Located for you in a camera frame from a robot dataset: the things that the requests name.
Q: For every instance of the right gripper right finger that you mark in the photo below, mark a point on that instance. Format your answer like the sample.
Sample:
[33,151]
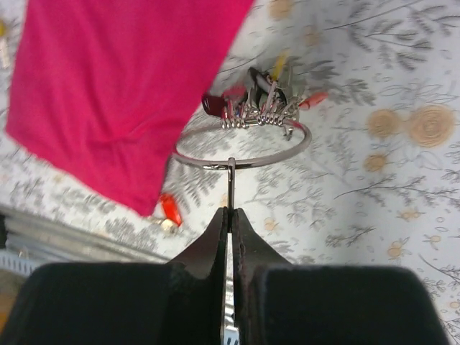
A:
[276,302]

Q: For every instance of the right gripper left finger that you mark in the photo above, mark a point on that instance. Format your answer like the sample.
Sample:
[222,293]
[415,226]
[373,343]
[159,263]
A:
[178,302]

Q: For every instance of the large keyring with keys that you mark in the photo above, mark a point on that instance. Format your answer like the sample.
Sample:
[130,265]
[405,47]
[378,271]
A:
[264,103]

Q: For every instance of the pink folded cloth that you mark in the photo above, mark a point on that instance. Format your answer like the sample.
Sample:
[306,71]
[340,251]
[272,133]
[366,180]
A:
[103,89]

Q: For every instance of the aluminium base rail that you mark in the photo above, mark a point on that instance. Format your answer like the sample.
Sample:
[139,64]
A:
[29,241]

